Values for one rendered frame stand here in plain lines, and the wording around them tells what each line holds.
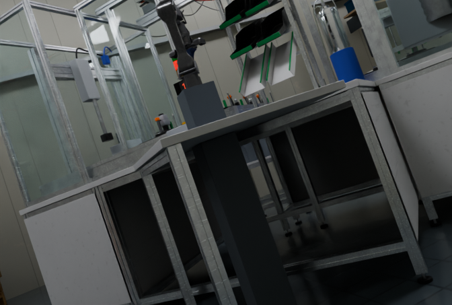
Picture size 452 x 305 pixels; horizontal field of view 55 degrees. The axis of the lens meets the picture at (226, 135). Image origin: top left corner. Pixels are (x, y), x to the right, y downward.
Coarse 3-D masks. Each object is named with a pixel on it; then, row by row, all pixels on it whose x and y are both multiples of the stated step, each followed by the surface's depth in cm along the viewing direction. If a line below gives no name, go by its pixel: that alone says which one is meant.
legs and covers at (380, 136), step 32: (352, 96) 175; (256, 128) 194; (288, 128) 327; (384, 128) 204; (192, 160) 329; (384, 160) 173; (96, 192) 236; (128, 192) 260; (160, 192) 287; (416, 192) 241; (128, 224) 250; (416, 224) 186; (128, 256) 235; (160, 256) 265; (192, 256) 295; (352, 256) 182; (416, 256) 171; (128, 288) 234; (160, 288) 248; (192, 288) 216
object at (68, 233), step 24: (72, 192) 244; (24, 216) 263; (48, 216) 254; (72, 216) 246; (96, 216) 239; (48, 240) 256; (72, 240) 248; (96, 240) 241; (48, 264) 258; (72, 264) 250; (96, 264) 242; (48, 288) 260; (72, 288) 252; (96, 288) 244; (120, 288) 237
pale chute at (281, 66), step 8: (296, 40) 213; (272, 48) 219; (280, 48) 219; (288, 48) 215; (296, 48) 210; (272, 56) 216; (280, 56) 215; (288, 56) 211; (272, 64) 213; (280, 64) 211; (288, 64) 207; (272, 72) 211; (280, 72) 207; (288, 72) 203; (272, 80) 207; (280, 80) 203
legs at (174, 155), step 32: (160, 160) 157; (224, 160) 175; (192, 192) 133; (224, 192) 173; (256, 192) 177; (160, 224) 209; (192, 224) 135; (224, 224) 178; (256, 224) 175; (256, 256) 173; (224, 288) 132; (256, 288) 171; (288, 288) 175
